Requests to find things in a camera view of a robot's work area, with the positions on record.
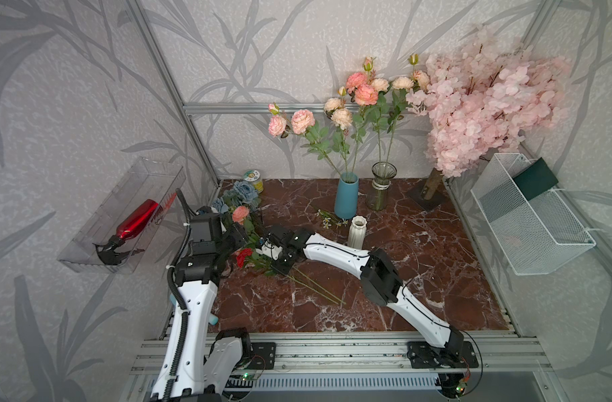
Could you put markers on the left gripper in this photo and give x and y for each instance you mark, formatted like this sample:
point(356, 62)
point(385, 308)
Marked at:
point(238, 234)

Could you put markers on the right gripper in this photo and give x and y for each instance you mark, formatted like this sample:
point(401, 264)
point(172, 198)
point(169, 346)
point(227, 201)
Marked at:
point(282, 269)

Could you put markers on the deep pink rose stem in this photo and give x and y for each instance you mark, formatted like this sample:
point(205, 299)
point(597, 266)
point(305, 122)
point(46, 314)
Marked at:
point(364, 95)

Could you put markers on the cream pink rose stem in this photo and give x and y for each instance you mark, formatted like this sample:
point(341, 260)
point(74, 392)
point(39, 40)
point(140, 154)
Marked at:
point(380, 115)

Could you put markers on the coral pink rose stem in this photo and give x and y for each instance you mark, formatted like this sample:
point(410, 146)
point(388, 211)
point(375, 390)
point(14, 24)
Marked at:
point(251, 221)

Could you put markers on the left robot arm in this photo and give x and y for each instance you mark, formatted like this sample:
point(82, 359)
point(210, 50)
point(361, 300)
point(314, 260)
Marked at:
point(193, 276)

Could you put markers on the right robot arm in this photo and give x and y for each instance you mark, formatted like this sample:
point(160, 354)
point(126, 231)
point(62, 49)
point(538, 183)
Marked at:
point(375, 270)

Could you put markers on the blue hydrangea flowers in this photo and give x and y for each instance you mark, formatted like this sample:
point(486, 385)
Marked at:
point(240, 194)

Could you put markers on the white ribbed vase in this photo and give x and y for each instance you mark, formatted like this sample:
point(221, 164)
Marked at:
point(357, 232)

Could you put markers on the teal ceramic vase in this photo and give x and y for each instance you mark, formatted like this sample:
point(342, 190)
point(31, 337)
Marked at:
point(346, 200)

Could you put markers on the clear glass vase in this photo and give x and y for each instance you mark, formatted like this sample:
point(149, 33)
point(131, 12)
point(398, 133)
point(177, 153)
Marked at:
point(383, 174)

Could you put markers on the red rose stem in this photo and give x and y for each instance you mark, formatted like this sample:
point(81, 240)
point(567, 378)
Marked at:
point(247, 258)

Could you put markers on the small white daisy sprig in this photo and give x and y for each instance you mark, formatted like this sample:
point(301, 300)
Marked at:
point(330, 220)

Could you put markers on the red spray bottle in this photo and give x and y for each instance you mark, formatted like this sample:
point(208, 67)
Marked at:
point(131, 228)

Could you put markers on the tree stand base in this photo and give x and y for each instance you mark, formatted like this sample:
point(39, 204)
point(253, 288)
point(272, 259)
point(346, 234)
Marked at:
point(428, 195)

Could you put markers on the pink cherry blossom tree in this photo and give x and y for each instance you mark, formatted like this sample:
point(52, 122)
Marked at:
point(481, 98)

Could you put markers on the dark green card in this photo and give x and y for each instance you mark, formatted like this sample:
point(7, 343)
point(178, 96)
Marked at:
point(535, 179)

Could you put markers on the clear plastic wall bin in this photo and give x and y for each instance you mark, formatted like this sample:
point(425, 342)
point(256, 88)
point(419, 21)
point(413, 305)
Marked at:
point(146, 179)

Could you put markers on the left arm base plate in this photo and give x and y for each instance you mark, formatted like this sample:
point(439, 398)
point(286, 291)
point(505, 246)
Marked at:
point(258, 356)

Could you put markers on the aluminium front rail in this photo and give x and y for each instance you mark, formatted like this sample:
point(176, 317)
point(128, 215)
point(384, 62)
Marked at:
point(496, 351)

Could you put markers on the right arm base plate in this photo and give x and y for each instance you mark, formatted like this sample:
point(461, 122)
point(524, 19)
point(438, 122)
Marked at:
point(423, 356)

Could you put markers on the white wire mesh basket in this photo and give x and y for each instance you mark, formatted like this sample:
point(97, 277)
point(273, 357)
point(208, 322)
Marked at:
point(539, 236)

